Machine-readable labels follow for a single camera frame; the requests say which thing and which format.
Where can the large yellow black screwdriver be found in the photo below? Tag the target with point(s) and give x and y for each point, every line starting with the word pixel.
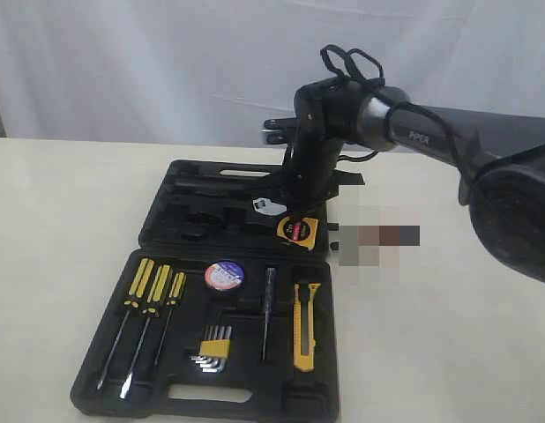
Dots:
pixel 131 302

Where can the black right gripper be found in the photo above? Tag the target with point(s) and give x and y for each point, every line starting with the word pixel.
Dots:
pixel 303 194

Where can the claw hammer black handle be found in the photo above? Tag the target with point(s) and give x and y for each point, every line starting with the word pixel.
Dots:
pixel 248 185

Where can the white backdrop curtain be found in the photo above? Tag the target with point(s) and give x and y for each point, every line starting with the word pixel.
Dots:
pixel 210 72

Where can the hex key set yellow holder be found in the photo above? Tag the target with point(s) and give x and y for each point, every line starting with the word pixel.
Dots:
pixel 214 349

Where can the yellow tape measure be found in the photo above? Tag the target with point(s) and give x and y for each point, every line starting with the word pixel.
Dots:
pixel 302 233

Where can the black PVC insulating tape roll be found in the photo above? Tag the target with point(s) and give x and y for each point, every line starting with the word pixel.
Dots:
pixel 224 276

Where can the medium yellow black screwdriver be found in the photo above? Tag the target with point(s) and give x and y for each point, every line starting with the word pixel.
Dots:
pixel 151 310

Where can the black plastic tool case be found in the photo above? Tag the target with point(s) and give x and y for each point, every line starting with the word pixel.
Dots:
pixel 189 230

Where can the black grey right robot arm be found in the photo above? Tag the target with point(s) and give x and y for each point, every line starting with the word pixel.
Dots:
pixel 500 159

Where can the yellow utility knife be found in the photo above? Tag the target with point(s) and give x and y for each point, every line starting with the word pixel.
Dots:
pixel 303 326

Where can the small yellow black screwdriver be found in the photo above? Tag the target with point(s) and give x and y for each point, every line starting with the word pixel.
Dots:
pixel 174 298

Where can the silver adjustable wrench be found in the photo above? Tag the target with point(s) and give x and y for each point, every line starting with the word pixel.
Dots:
pixel 267 207

